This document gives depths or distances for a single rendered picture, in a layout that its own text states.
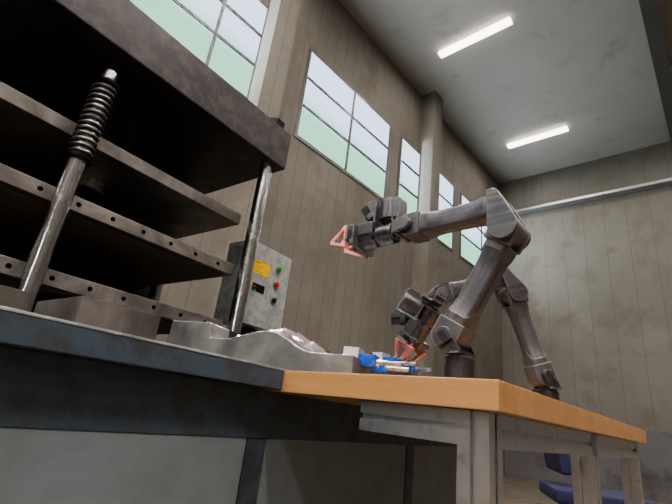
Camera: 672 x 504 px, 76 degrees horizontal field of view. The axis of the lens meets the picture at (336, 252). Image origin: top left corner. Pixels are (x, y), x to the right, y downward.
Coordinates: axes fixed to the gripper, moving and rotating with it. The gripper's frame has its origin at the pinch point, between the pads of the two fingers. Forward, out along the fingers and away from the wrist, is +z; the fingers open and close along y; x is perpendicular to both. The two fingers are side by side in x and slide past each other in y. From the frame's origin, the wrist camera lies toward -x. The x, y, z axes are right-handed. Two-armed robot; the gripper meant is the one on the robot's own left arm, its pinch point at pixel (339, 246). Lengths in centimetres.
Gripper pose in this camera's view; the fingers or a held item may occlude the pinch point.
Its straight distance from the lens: 127.2
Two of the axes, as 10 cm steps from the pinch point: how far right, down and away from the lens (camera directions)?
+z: -7.6, 1.7, 6.3
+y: -6.5, -3.4, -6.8
